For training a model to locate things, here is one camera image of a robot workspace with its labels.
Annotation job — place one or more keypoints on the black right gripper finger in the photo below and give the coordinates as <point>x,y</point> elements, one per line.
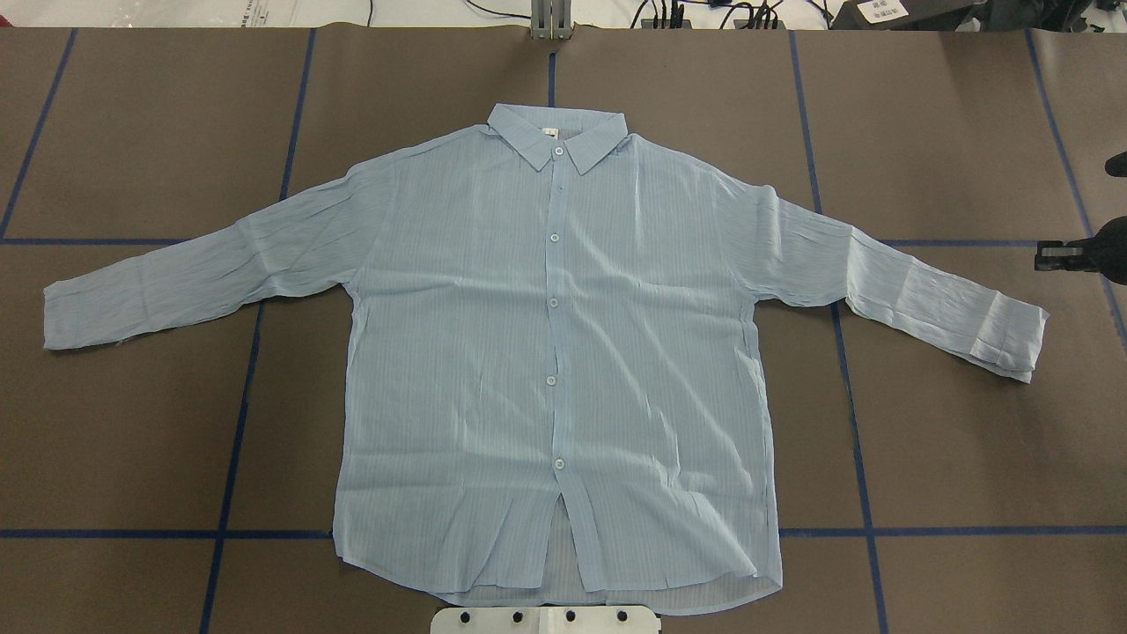
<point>1057,255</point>

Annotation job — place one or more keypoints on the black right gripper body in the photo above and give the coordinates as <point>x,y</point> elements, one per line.
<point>1085,257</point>

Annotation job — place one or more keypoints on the light blue button-up shirt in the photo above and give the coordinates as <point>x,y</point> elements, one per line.
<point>554,390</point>

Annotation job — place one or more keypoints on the black device with label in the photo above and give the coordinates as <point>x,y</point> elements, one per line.
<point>922,16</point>

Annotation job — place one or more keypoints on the clear plastic bag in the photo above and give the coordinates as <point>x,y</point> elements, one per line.
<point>240,14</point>

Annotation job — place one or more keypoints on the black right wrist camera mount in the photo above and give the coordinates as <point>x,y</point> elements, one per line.
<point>1116,166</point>

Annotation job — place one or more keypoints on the grey aluminium frame post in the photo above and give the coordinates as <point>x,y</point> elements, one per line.
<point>551,20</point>

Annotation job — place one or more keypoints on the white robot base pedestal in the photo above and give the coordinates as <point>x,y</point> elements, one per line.
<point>547,619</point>

